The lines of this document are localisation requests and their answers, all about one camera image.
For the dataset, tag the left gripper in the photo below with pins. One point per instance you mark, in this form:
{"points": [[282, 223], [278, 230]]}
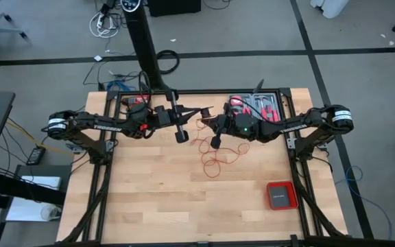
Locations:
{"points": [[165, 116]]}

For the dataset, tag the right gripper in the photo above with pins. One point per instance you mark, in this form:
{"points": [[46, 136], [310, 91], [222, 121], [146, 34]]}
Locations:
{"points": [[226, 123]]}

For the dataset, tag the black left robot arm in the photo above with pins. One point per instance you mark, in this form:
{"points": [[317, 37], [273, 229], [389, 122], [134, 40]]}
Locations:
{"points": [[108, 125]]}

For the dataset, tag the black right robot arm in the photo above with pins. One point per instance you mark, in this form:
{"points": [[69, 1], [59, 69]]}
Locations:
{"points": [[293, 127]]}

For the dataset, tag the red tape measure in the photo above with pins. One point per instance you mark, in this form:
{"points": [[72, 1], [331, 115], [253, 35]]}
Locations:
{"points": [[236, 102]]}

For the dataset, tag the red tape tag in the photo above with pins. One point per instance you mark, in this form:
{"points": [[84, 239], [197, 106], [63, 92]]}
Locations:
{"points": [[144, 127]]}

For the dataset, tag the grey tool kit case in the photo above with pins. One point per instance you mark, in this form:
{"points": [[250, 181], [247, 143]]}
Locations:
{"points": [[259, 99]]}

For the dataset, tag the black tower fan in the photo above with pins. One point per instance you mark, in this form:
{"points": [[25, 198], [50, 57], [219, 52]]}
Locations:
{"points": [[142, 41]]}

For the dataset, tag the red plastic tray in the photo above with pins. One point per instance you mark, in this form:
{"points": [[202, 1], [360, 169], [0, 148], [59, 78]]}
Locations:
{"points": [[269, 195]]}

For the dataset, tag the grey flat box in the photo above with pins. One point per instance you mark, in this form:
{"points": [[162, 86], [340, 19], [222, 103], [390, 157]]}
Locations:
{"points": [[281, 196]]}

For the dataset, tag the black cabinet box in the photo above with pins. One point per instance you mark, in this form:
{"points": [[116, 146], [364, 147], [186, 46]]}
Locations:
{"points": [[173, 7]]}

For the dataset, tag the small white tag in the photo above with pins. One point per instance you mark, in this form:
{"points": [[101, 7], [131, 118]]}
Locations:
{"points": [[97, 58]]}

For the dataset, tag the black side table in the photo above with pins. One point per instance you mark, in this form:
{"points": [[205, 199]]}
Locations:
{"points": [[43, 169]]}

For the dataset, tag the black power adapter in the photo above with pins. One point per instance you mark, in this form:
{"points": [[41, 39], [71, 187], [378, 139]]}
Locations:
{"points": [[35, 156]]}

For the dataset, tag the white paper sheet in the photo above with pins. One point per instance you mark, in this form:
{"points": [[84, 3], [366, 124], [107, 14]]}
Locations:
{"points": [[41, 182]]}

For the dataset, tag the white waste bin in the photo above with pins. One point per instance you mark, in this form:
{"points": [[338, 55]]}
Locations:
{"points": [[331, 7]]}

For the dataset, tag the clear plastic cup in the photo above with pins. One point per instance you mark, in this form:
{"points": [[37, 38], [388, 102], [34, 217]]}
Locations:
{"points": [[50, 212]]}

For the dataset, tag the black metal table frame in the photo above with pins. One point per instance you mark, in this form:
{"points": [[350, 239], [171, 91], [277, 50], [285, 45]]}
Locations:
{"points": [[218, 91]]}

